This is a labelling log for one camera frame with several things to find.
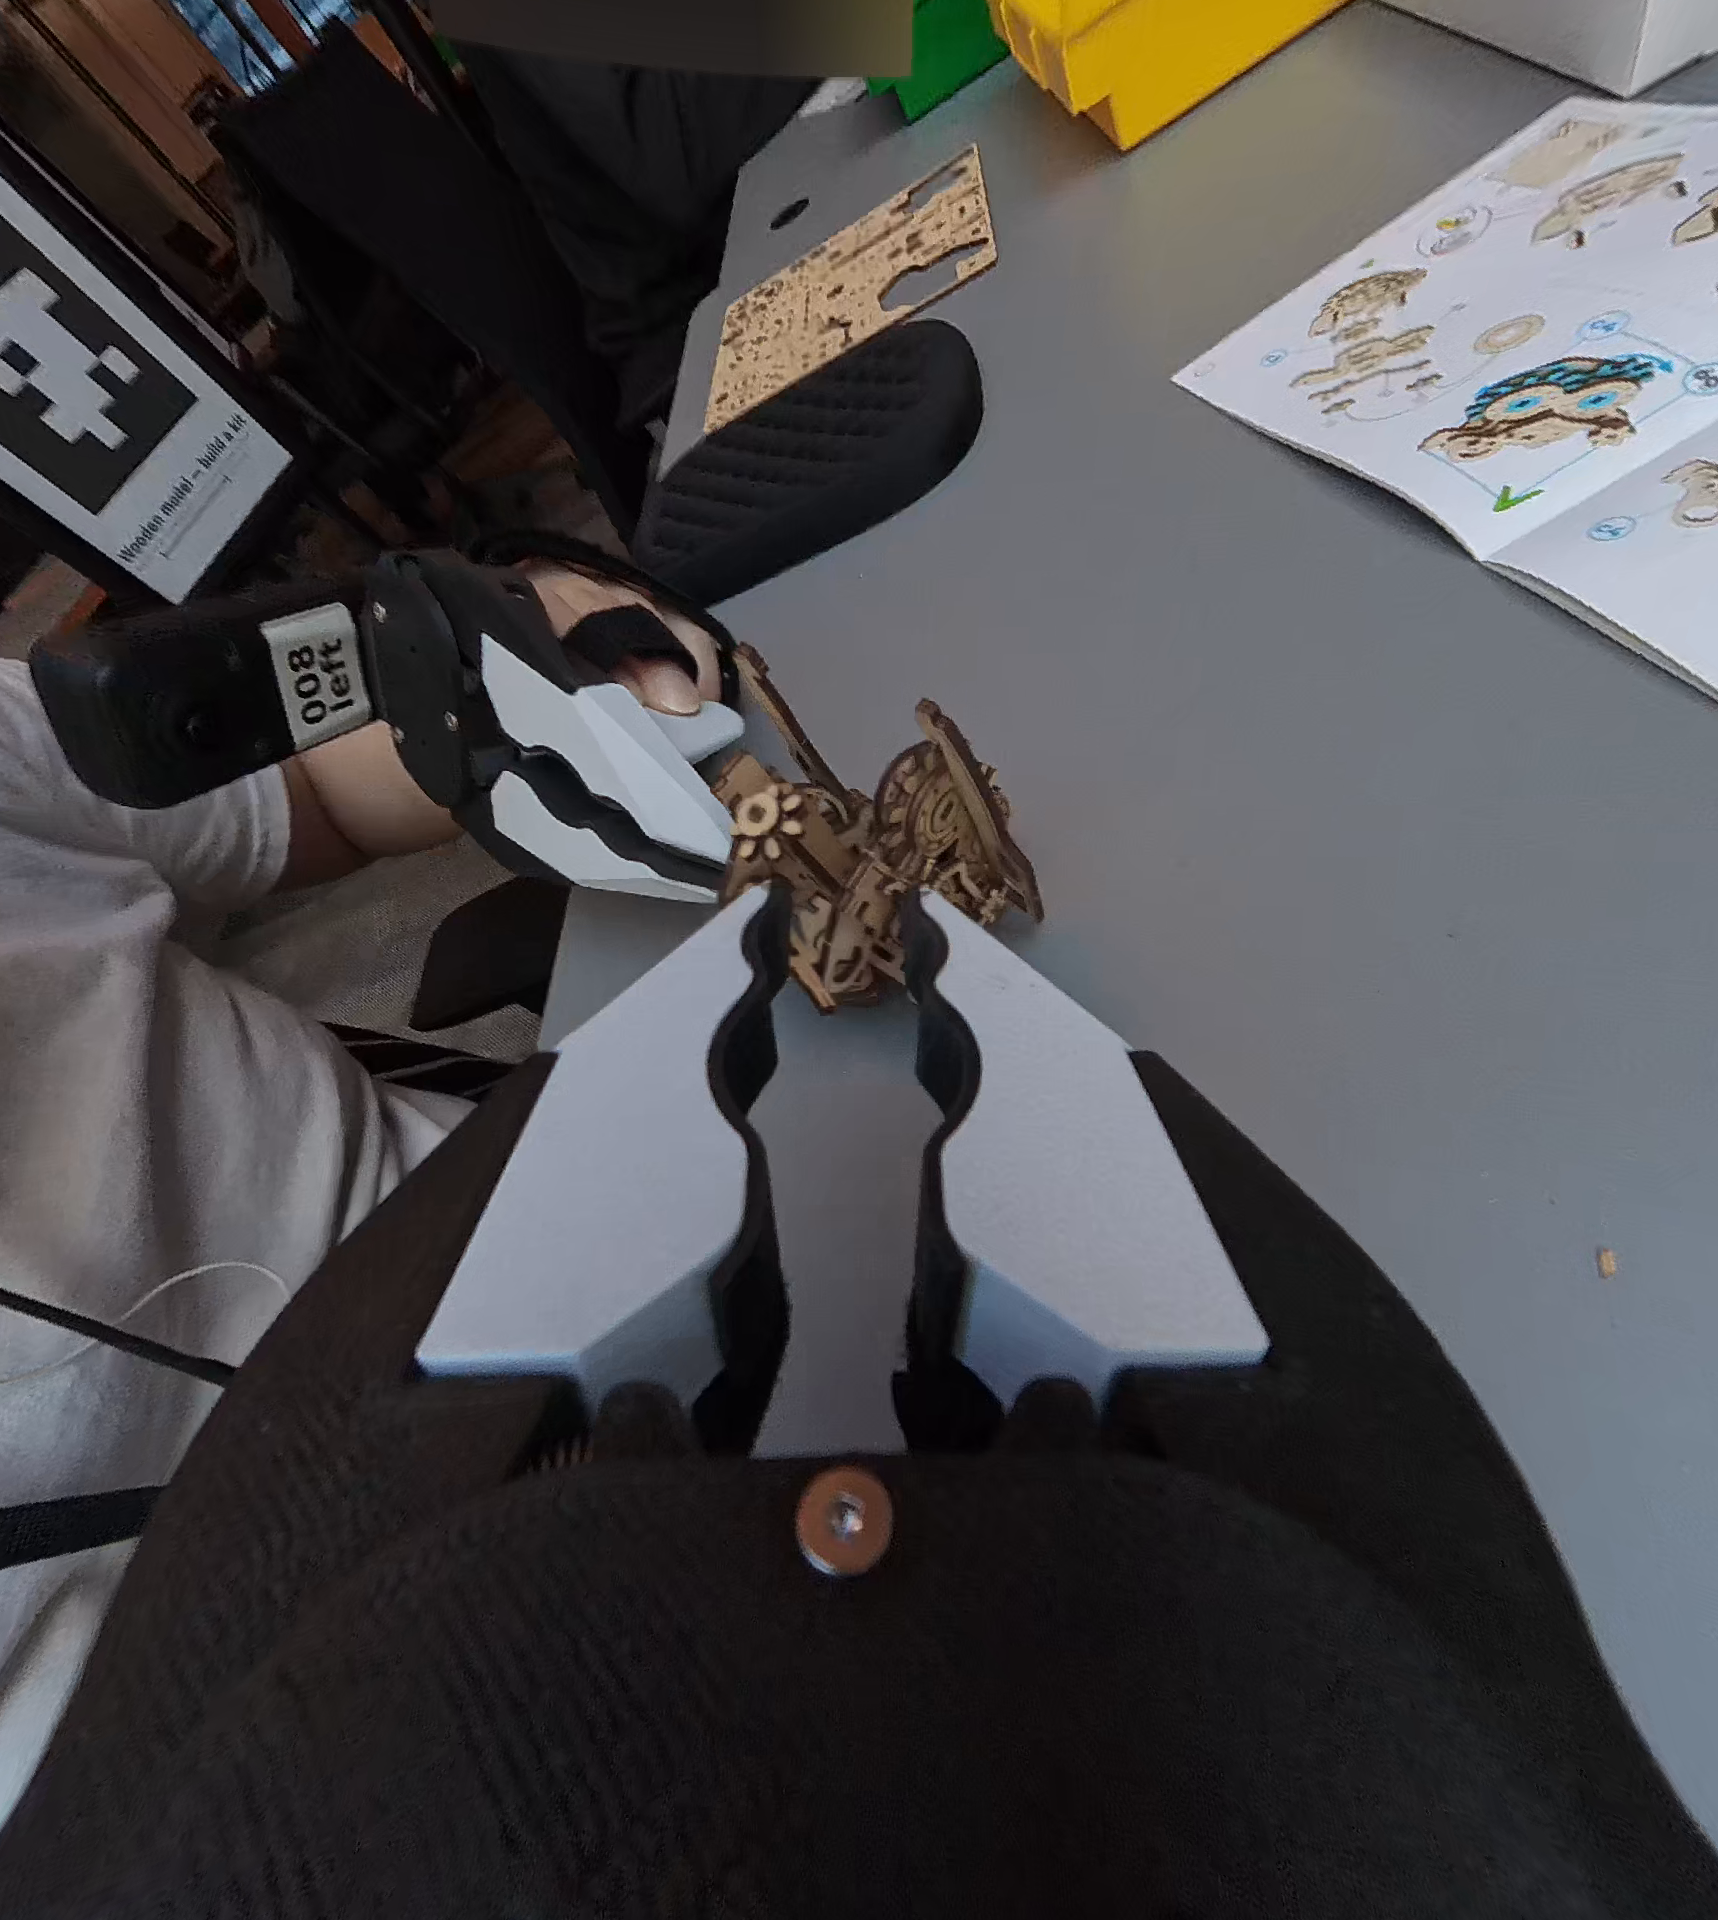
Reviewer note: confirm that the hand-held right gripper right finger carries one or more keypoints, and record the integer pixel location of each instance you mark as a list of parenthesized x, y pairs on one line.
[(1084, 1201)]

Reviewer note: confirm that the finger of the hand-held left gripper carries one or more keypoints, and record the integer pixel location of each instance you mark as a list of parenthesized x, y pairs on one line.
[(620, 750), (589, 847)]

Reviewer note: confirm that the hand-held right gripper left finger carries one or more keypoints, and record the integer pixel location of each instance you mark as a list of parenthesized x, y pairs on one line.
[(605, 1201)]

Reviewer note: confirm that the wooden mechanical model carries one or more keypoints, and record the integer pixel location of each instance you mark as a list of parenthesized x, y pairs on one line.
[(919, 811)]

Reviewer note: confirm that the person's left forearm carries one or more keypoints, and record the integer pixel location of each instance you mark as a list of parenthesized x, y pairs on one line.
[(349, 803)]

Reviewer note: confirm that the wooden parts sheet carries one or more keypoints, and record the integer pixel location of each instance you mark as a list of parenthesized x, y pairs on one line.
[(829, 299)]

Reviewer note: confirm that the person's left hand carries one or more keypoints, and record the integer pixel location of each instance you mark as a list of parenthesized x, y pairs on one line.
[(666, 686)]

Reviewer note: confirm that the green plastic bin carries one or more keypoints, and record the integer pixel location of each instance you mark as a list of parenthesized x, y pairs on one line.
[(949, 53)]

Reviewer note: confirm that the yellow plastic bin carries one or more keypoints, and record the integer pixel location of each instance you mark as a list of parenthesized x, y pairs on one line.
[(1159, 60)]

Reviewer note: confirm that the illustrated instruction booklet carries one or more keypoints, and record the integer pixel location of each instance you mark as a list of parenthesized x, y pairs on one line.
[(1549, 374)]

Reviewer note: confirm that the white cardboard box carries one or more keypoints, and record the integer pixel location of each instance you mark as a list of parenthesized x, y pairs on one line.
[(1624, 36)]

